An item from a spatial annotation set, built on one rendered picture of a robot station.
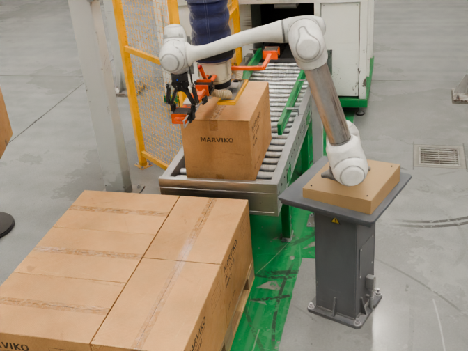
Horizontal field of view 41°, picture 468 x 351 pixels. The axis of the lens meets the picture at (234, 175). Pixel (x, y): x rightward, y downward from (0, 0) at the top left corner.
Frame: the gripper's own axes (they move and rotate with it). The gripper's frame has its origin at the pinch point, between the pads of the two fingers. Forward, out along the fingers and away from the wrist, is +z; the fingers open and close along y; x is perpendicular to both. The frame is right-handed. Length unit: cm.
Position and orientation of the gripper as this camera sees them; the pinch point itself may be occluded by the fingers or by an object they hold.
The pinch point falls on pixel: (184, 113)
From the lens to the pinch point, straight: 296.1
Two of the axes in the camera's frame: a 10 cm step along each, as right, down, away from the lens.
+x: -2.4, 4.8, -8.5
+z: 0.7, 8.8, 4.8
